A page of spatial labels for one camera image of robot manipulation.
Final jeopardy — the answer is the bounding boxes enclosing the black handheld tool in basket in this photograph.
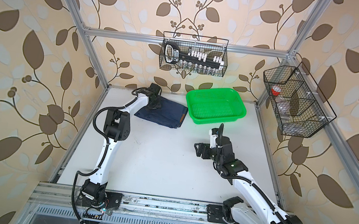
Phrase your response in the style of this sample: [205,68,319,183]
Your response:
[164,42,224,69]

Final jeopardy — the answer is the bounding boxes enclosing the red capped clear bottle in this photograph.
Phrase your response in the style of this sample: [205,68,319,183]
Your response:
[271,85,291,116]

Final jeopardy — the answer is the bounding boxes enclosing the black wire basket wall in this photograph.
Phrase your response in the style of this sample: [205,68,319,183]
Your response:
[159,31,229,78]
[263,62,337,138]

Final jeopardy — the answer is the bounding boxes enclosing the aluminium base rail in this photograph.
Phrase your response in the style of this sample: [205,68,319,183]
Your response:
[13,178,308,224]

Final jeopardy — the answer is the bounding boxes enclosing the black wire basket back wall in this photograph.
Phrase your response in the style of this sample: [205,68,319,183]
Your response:
[159,31,229,78]

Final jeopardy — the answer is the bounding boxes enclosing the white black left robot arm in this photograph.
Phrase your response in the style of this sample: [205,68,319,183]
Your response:
[73,84,162,209]

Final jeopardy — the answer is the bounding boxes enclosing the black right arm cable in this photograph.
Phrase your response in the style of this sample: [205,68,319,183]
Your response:
[206,122,322,224]

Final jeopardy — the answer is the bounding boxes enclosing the aluminium frame structure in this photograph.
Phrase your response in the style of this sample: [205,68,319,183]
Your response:
[64,0,359,194]

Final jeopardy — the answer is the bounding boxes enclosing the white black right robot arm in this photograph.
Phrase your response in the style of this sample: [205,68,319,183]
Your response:
[194,127,302,224]

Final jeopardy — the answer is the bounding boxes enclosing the black wire basket right wall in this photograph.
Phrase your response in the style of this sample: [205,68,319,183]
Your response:
[263,62,337,138]

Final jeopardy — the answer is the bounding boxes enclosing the green perforated plastic basket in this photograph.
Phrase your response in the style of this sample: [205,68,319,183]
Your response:
[186,88,247,125]

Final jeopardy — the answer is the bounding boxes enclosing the dark blue denim trousers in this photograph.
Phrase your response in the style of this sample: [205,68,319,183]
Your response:
[134,97,188,129]

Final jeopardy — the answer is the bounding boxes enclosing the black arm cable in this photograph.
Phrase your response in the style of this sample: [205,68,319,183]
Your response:
[206,122,322,224]
[68,80,151,224]

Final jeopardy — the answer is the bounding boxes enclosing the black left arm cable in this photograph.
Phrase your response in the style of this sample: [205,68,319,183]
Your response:
[68,80,151,224]

